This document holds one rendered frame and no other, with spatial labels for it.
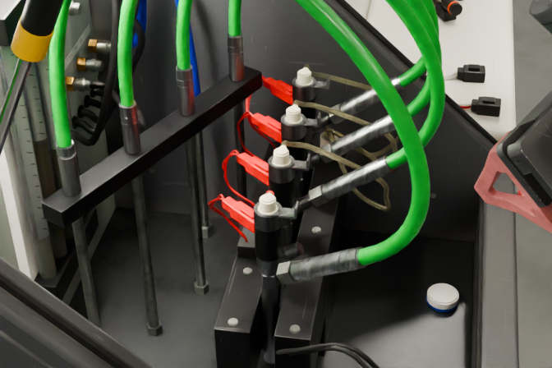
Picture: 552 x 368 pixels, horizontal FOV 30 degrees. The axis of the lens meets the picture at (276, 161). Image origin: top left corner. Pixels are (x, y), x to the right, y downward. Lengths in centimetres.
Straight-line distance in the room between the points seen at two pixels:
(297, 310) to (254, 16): 38
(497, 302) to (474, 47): 51
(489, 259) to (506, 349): 14
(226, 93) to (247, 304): 25
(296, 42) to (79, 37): 26
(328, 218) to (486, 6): 59
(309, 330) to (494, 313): 21
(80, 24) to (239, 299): 40
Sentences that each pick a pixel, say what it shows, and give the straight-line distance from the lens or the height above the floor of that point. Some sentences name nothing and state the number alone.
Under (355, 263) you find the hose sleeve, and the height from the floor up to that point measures 116.
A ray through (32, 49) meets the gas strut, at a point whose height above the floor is 146.
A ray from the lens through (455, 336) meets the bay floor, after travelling 127.
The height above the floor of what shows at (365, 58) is 135.
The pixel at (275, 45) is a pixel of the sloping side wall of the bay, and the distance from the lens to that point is 127.
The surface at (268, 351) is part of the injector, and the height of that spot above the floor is 91.
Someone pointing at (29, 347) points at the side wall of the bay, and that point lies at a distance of 68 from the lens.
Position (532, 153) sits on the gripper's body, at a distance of 61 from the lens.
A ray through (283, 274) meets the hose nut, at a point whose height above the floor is 111.
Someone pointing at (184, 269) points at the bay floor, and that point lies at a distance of 136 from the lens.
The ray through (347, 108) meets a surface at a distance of 121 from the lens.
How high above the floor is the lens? 173
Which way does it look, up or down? 36 degrees down
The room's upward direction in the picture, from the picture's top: 1 degrees counter-clockwise
